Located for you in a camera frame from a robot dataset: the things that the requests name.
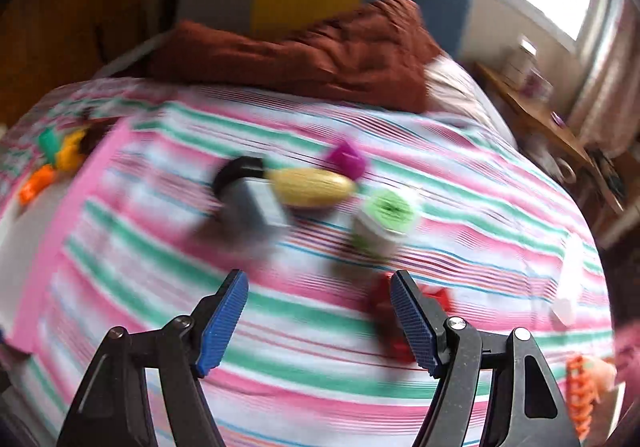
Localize brown quilt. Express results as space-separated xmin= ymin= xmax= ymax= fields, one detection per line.
xmin=147 ymin=0 xmax=443 ymax=114

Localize white cable loop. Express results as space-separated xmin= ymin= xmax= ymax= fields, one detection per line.
xmin=552 ymin=154 xmax=576 ymax=185

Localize pink cardboard box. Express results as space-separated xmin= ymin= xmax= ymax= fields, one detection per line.
xmin=0 ymin=119 xmax=136 ymax=358

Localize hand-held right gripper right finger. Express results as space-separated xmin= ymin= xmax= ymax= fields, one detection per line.
xmin=390 ymin=270 xmax=583 ymax=447

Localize red glossy clip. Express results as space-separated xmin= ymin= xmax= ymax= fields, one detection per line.
xmin=367 ymin=272 xmax=453 ymax=363

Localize orange claw clip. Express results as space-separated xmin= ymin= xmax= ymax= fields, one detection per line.
xmin=566 ymin=356 xmax=617 ymax=435

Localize striped bed sheet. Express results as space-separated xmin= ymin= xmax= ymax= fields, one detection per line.
xmin=0 ymin=77 xmax=618 ymax=447

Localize purple small box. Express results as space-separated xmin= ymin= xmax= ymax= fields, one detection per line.
xmin=522 ymin=67 xmax=553 ymax=100

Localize pink floral curtain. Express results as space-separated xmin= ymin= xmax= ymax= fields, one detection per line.
xmin=567 ymin=0 xmax=640 ymax=148

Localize wooden bedside table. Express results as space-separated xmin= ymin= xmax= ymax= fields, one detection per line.
xmin=475 ymin=62 xmax=626 ymax=212

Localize dark brown claw clip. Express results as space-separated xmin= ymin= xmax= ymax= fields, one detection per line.
xmin=80 ymin=109 xmax=123 ymax=150

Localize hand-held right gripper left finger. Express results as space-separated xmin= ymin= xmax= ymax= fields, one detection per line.
xmin=56 ymin=269 xmax=250 ymax=447

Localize orange toy blocks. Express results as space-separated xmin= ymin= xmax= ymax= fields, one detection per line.
xmin=19 ymin=164 xmax=55 ymax=205

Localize orange star cutter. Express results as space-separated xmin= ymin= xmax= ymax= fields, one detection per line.
xmin=55 ymin=129 xmax=93 ymax=172

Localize wooden wardrobe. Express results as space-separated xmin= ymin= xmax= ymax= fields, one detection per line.
xmin=0 ymin=0 xmax=176 ymax=128

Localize yellow toy corn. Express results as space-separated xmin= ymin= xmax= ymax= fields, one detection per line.
xmin=270 ymin=168 xmax=358 ymax=208

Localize pale pink pillow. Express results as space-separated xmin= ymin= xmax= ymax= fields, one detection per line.
xmin=425 ymin=54 xmax=518 ymax=148

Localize purple plunger mold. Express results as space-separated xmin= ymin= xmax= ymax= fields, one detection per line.
xmin=325 ymin=139 xmax=368 ymax=178

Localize white jar green lid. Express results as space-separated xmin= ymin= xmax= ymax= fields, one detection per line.
xmin=350 ymin=189 xmax=421 ymax=258

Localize black grey cup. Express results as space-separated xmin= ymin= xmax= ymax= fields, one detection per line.
xmin=197 ymin=154 xmax=291 ymax=240

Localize green plunger mold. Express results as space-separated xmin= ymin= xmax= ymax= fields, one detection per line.
xmin=37 ymin=127 xmax=63 ymax=160

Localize white carton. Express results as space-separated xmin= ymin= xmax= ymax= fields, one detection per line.
xmin=501 ymin=39 xmax=538 ymax=82

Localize white plastic tube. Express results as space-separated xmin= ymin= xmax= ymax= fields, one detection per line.
xmin=550 ymin=232 xmax=583 ymax=328

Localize white bed rail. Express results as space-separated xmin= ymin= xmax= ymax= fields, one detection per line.
xmin=95 ymin=34 xmax=166 ymax=78

